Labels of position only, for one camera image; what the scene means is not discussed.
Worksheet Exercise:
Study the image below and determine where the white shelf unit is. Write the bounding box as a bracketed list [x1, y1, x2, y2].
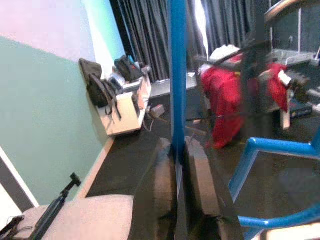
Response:
[98, 74, 153, 137]

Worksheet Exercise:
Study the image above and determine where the blue plastic hanger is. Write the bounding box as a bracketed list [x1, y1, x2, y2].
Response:
[166, 0, 320, 240]

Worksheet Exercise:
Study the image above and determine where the small grey box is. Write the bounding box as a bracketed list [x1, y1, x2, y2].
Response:
[149, 104, 166, 118]

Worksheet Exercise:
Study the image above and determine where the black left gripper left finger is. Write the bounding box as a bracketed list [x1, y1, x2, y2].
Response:
[129, 137, 180, 240]

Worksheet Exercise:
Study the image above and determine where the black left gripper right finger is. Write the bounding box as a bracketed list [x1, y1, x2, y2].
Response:
[183, 136, 245, 240]

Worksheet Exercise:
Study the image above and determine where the dark grey curtain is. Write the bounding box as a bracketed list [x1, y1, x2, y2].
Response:
[109, 0, 273, 83]

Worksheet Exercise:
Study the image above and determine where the black backpack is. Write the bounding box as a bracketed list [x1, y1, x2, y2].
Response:
[78, 57, 123, 120]
[114, 54, 146, 83]

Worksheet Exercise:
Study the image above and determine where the grey bench cushion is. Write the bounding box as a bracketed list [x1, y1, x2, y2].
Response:
[21, 194, 135, 240]

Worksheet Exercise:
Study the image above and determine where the black white bench frame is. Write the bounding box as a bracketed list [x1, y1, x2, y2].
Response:
[278, 69, 320, 131]

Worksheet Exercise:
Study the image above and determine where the black tripod stick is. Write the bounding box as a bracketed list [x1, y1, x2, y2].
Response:
[29, 172, 82, 240]

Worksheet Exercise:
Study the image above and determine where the red cloth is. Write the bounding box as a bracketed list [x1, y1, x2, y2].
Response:
[199, 53, 292, 150]

